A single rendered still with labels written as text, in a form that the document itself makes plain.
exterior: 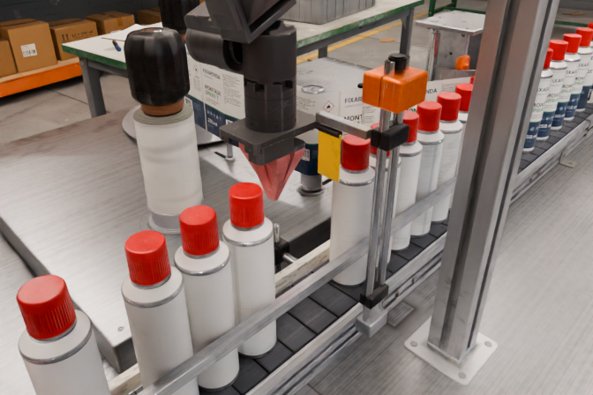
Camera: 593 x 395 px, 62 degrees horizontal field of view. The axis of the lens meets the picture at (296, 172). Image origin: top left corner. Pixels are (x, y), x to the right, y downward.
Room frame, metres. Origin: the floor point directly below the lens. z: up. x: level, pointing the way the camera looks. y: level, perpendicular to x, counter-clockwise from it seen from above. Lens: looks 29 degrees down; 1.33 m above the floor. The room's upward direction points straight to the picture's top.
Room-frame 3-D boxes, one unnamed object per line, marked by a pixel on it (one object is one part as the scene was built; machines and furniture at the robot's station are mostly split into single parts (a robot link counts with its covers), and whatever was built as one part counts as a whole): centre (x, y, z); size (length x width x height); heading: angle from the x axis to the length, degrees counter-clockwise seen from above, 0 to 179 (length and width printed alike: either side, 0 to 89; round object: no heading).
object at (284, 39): (0.52, 0.03, 1.19); 0.07 x 0.06 x 0.07; 53
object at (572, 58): (1.03, -0.57, 0.98); 0.05 x 0.05 x 0.20
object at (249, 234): (0.41, 0.05, 0.98); 0.05 x 0.05 x 0.20
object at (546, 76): (0.92, -0.46, 0.98); 0.05 x 0.05 x 0.20
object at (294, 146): (0.51, 0.04, 1.06); 0.07 x 0.07 x 0.09; 46
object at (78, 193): (0.92, 0.17, 0.86); 0.80 x 0.67 x 0.05; 135
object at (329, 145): (0.47, -0.03, 1.09); 0.03 x 0.01 x 0.06; 45
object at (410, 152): (0.60, -0.14, 0.98); 0.05 x 0.05 x 0.20
